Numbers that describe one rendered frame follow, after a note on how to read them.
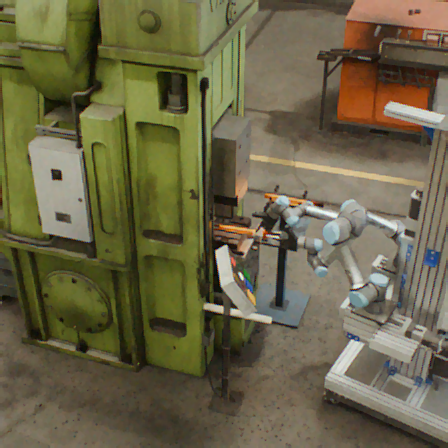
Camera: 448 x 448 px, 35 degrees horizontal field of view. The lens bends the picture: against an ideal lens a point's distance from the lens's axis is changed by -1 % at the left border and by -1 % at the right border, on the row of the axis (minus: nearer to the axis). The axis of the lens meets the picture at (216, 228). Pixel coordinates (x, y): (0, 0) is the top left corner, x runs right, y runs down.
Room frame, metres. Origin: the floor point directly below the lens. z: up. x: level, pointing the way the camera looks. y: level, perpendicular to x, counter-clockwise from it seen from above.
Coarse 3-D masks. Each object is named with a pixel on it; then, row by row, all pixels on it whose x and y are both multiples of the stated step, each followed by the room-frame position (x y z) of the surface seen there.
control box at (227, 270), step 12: (216, 252) 3.41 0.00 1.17; (228, 252) 3.38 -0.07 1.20; (228, 264) 3.26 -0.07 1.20; (240, 264) 3.42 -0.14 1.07; (228, 276) 3.16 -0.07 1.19; (240, 276) 3.26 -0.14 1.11; (228, 288) 3.11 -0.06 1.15; (240, 288) 3.13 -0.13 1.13; (240, 300) 3.11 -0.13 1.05; (252, 312) 3.12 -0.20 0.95
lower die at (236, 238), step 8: (216, 224) 3.94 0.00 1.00; (224, 224) 3.95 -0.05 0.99; (232, 224) 3.94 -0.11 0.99; (216, 232) 3.86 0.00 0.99; (224, 232) 3.86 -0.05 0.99; (232, 232) 3.85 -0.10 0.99; (216, 240) 3.79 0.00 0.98; (224, 240) 3.78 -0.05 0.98; (232, 240) 3.78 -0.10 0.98; (240, 240) 3.80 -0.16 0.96; (232, 248) 3.75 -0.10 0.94
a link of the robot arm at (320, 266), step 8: (360, 216) 3.65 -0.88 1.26; (360, 224) 3.61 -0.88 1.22; (360, 232) 3.60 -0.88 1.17; (352, 240) 3.60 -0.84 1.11; (328, 256) 3.57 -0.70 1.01; (336, 256) 3.57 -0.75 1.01; (312, 264) 3.61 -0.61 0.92; (320, 264) 3.56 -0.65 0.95; (328, 264) 3.56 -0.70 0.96; (320, 272) 3.52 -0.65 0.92
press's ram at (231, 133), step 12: (228, 120) 3.94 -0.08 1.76; (240, 120) 3.94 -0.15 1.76; (216, 132) 3.79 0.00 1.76; (228, 132) 3.79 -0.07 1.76; (240, 132) 3.79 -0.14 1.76; (216, 144) 3.73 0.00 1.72; (228, 144) 3.71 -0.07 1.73; (240, 144) 3.78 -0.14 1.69; (216, 156) 3.73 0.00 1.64; (228, 156) 3.71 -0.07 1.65; (240, 156) 3.77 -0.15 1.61; (216, 168) 3.73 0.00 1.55; (228, 168) 3.71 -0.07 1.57; (240, 168) 3.78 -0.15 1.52; (216, 180) 3.73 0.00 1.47; (228, 180) 3.71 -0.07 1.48; (240, 180) 3.78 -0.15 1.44; (216, 192) 3.73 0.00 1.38; (228, 192) 3.71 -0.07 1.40
